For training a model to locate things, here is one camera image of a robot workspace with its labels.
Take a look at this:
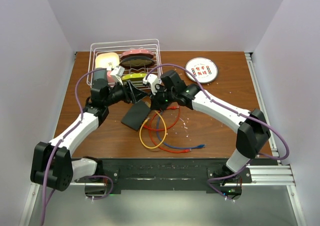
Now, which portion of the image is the pink cup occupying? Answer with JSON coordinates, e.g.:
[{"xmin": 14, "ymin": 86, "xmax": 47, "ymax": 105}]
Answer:
[{"xmin": 106, "ymin": 71, "xmax": 115, "ymax": 83}]

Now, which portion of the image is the blue ethernet cable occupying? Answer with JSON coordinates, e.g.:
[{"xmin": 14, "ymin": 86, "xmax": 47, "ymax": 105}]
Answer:
[{"xmin": 156, "ymin": 110, "xmax": 206, "ymax": 150}]

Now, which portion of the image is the white wire dish rack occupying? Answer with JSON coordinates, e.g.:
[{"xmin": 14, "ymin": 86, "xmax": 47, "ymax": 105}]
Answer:
[{"xmin": 88, "ymin": 39, "xmax": 161, "ymax": 90}]

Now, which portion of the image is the black network switch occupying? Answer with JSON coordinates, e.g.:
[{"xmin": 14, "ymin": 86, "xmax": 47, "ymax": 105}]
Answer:
[{"xmin": 121, "ymin": 100, "xmax": 151, "ymax": 132}]

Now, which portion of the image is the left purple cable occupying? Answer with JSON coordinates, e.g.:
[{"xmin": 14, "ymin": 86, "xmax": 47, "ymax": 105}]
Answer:
[{"xmin": 39, "ymin": 67, "xmax": 113, "ymax": 226}]

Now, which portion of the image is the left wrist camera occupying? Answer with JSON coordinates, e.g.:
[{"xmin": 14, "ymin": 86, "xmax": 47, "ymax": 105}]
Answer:
[{"xmin": 111, "ymin": 65, "xmax": 125, "ymax": 85}]

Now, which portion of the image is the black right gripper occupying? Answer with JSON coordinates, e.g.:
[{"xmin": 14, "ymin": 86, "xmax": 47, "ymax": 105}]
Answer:
[{"xmin": 148, "ymin": 84, "xmax": 176, "ymax": 112}]

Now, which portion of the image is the yellow green bowl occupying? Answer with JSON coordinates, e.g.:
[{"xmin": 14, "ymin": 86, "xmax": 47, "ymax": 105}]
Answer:
[{"xmin": 121, "ymin": 72, "xmax": 147, "ymax": 82}]

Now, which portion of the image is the white patterned round plate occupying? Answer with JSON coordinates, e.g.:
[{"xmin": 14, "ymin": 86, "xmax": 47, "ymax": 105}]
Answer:
[{"xmin": 185, "ymin": 57, "xmax": 218, "ymax": 84}]

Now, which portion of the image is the yellow ethernet cable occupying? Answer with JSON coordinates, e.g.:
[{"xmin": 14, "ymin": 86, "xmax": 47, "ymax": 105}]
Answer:
[{"xmin": 139, "ymin": 101, "xmax": 168, "ymax": 150}]

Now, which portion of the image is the pink round plate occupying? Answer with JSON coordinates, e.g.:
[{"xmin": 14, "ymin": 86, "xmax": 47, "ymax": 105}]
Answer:
[{"xmin": 119, "ymin": 48, "xmax": 154, "ymax": 60}]

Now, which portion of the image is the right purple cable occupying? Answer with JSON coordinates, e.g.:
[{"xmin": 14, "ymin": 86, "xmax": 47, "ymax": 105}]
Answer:
[{"xmin": 146, "ymin": 63, "xmax": 291, "ymax": 201}]

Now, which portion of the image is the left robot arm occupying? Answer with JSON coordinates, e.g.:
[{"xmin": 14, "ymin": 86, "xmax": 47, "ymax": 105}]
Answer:
[{"xmin": 30, "ymin": 79, "xmax": 148, "ymax": 192}]

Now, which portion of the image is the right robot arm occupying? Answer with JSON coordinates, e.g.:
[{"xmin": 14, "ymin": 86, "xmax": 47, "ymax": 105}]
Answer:
[{"xmin": 142, "ymin": 70, "xmax": 271, "ymax": 183}]

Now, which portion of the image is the dark brown round plate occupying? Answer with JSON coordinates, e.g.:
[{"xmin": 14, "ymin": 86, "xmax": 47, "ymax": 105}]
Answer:
[{"xmin": 119, "ymin": 56, "xmax": 155, "ymax": 68}]

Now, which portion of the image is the grey cup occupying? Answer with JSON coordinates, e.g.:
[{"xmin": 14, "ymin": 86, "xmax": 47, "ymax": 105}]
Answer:
[{"xmin": 92, "ymin": 68, "xmax": 108, "ymax": 85}]

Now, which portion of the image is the long red ethernet cable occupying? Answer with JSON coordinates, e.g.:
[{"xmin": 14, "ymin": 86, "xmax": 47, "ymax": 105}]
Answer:
[{"xmin": 148, "ymin": 110, "xmax": 193, "ymax": 154}]

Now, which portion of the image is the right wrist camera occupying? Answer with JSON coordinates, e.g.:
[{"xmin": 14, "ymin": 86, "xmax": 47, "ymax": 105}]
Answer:
[{"xmin": 142, "ymin": 73, "xmax": 161, "ymax": 95}]

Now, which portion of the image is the short red ethernet cable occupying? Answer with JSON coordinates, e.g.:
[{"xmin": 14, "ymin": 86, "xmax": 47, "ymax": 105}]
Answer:
[{"xmin": 143, "ymin": 105, "xmax": 181, "ymax": 131}]

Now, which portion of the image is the purple cable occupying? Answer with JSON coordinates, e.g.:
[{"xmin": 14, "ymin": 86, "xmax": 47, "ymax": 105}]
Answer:
[
  {"xmin": 146, "ymin": 63, "xmax": 291, "ymax": 201},
  {"xmin": 39, "ymin": 67, "xmax": 113, "ymax": 226}
]

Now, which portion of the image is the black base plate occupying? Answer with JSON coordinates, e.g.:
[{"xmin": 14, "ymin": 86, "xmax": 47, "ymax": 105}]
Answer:
[{"xmin": 74, "ymin": 157, "xmax": 252, "ymax": 195}]

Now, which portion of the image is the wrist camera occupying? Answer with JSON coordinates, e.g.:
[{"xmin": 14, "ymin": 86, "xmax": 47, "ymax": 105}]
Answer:
[
  {"xmin": 142, "ymin": 73, "xmax": 161, "ymax": 95},
  {"xmin": 111, "ymin": 65, "xmax": 125, "ymax": 85}
]

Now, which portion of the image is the cream square plate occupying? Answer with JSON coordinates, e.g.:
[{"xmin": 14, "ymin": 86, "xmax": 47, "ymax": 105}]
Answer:
[{"xmin": 95, "ymin": 52, "xmax": 120, "ymax": 71}]

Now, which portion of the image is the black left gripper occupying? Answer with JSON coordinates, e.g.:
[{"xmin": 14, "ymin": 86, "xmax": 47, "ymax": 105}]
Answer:
[{"xmin": 103, "ymin": 78, "xmax": 148, "ymax": 107}]

